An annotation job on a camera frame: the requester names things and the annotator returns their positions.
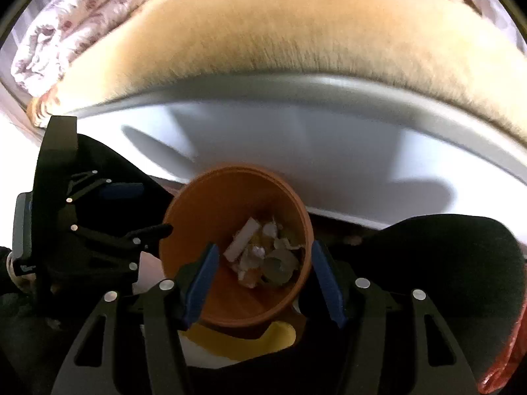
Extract heap of wrappers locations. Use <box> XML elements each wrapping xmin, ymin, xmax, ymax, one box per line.
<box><xmin>222</xmin><ymin>216</ymin><xmax>305</xmax><ymax>289</ymax></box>

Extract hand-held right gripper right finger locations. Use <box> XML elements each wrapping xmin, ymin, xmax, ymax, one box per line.
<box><xmin>311</xmin><ymin>240</ymin><xmax>480</xmax><ymax>395</ymax></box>

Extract person's left hand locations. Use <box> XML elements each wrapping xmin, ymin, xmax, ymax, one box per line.
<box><xmin>5</xmin><ymin>253</ymin><xmax>34</xmax><ymax>293</ymax></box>

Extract orange plastic bin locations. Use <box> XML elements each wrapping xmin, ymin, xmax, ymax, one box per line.
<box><xmin>158</xmin><ymin>166</ymin><xmax>316</xmax><ymax>329</ymax></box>

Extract person's black pants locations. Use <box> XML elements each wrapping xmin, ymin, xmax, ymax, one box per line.
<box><xmin>0</xmin><ymin>134</ymin><xmax>527</xmax><ymax>395</ymax></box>

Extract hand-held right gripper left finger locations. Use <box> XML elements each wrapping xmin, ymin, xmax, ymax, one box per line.
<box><xmin>49</xmin><ymin>243</ymin><xmax>220</xmax><ymax>395</ymax></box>

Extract yellow plastic object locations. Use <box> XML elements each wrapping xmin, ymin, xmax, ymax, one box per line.
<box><xmin>187</xmin><ymin>320</ymin><xmax>297</xmax><ymax>358</ymax></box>

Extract yellow floral plush blanket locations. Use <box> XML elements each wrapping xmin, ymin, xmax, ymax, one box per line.
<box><xmin>27</xmin><ymin>0</ymin><xmax>527</xmax><ymax>145</ymax></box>

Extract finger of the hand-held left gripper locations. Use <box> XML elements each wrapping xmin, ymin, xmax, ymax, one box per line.
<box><xmin>66</xmin><ymin>169</ymin><xmax>146</xmax><ymax>203</ymax></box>
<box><xmin>72</xmin><ymin>223</ymin><xmax>174</xmax><ymax>272</ymax></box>

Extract folded floral quilt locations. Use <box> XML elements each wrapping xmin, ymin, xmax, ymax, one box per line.
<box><xmin>10</xmin><ymin>0</ymin><xmax>171</xmax><ymax>97</ymax></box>

